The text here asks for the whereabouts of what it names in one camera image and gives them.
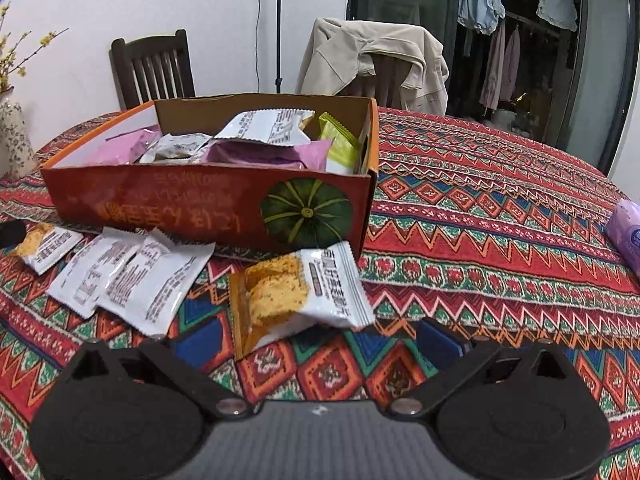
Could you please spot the orange cardboard box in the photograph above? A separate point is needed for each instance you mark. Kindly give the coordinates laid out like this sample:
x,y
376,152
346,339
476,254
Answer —
x,y
175,205

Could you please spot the silver snack packet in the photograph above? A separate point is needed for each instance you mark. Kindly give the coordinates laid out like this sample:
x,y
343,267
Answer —
x,y
175,147

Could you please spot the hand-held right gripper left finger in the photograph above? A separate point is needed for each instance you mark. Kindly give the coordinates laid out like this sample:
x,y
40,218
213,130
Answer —
x,y
205,345

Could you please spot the long green snack packet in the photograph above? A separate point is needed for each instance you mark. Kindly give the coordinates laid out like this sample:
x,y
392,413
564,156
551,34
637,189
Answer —
x,y
340,145

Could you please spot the wooden chair under jacket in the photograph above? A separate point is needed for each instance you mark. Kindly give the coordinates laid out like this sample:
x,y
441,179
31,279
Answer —
x,y
392,82

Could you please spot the large pink snack packet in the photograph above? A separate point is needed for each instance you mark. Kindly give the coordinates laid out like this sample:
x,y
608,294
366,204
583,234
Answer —
x,y
270,156

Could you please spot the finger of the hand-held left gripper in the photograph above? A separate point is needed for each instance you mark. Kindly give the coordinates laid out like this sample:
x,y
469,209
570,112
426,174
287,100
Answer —
x,y
11,234

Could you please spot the studio light on stand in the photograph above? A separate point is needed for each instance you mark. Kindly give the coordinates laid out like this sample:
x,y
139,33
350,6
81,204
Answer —
x,y
278,25

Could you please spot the small pink snack packet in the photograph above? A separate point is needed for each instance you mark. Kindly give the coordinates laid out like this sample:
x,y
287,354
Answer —
x,y
125,147

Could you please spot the dark wooden chair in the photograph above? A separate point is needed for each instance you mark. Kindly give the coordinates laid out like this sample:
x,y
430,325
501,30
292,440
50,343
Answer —
x,y
152,70

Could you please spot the hanging pale pink clothes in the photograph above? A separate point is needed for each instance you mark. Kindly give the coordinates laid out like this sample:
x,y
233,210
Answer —
x,y
500,70

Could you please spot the yellow flower branches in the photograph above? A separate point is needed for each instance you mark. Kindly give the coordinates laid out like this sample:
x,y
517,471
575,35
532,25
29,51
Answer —
x,y
20,55

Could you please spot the white cracker snack packet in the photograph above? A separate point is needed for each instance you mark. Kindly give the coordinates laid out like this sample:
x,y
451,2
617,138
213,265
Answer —
x,y
47,247
150,285
92,270
300,290
270,127

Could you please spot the purple wet wipes pack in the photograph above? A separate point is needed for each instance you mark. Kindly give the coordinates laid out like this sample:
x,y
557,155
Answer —
x,y
625,232

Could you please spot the floral ceramic vase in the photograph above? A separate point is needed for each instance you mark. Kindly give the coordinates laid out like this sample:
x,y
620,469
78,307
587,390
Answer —
x,y
15,135

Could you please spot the beige jacket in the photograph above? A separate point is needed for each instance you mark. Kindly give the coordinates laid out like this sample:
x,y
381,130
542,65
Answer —
x,y
340,55

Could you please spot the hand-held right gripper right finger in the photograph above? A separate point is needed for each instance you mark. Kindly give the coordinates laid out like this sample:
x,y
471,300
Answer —
x,y
440,342

